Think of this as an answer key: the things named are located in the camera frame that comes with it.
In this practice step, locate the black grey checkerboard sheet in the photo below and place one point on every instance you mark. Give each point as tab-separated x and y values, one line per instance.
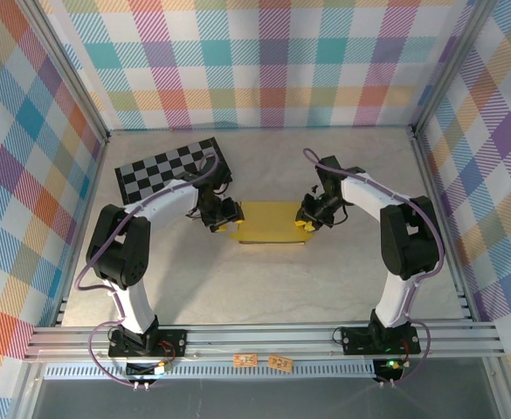
167	168

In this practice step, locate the aluminium side rail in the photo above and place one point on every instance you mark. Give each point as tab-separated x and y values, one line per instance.
425	166
94	183

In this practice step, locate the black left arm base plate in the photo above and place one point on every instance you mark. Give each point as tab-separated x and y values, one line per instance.
172	342

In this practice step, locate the aluminium frame post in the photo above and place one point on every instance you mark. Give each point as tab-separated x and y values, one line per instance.
449	65
63	74

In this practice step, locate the yellow and white paper box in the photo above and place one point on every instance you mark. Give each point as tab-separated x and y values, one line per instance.
272	222

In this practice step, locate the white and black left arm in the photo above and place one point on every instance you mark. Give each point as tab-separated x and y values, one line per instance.
128	249

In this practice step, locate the orange paper tag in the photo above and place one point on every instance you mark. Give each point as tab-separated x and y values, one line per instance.
245	361
280	363

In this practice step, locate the aluminium frame rail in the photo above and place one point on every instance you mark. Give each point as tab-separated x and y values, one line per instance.
259	338

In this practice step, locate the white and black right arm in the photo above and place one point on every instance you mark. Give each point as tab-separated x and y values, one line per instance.
408	240

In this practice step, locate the small circuit board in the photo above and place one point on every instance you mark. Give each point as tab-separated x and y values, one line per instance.
390	368
148	370

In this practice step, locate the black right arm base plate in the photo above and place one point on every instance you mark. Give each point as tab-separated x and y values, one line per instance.
360	340

